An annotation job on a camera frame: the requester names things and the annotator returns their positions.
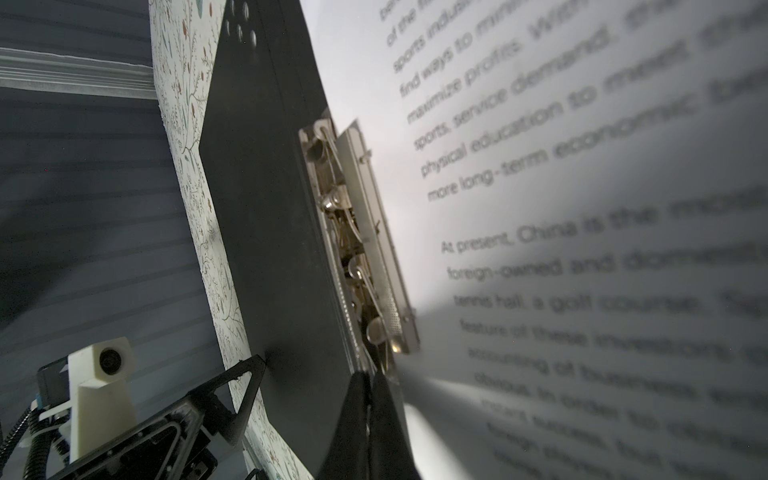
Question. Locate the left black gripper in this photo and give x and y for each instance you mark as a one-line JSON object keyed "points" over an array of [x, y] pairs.
{"points": [[150, 450]]}

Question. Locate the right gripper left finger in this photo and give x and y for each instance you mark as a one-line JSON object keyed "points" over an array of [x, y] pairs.
{"points": [[347, 457]]}

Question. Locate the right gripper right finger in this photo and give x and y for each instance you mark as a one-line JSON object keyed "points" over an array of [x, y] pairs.
{"points": [[389, 456]]}

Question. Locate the grey folder with black inside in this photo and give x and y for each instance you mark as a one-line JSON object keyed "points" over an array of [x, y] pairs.
{"points": [[303, 229]]}

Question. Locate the printed sheet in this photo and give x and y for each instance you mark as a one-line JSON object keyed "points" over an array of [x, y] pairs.
{"points": [[576, 193]]}

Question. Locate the floral table mat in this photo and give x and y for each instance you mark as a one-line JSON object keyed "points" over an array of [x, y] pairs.
{"points": [[184, 41]]}

